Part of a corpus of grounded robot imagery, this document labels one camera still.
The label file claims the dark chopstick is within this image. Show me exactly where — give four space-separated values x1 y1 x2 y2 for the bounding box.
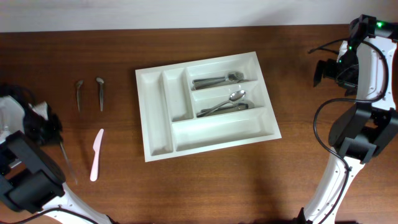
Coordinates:
60 141 78 184

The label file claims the small metal spoon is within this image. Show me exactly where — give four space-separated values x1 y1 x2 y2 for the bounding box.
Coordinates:
75 80 84 112
96 77 104 111

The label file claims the metal fork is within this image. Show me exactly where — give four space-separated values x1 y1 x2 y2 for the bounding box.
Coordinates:
193 79 249 90
193 77 244 88
192 72 244 85

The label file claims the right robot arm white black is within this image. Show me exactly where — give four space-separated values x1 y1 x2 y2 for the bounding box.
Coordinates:
292 14 397 223

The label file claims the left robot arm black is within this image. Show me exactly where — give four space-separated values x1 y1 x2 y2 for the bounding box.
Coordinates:
1 84 114 224

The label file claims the white plastic cutlery tray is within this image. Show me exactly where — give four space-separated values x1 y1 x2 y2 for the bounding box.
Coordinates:
136 52 282 162

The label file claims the metal fork in tray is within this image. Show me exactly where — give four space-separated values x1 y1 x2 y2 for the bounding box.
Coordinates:
193 79 249 90

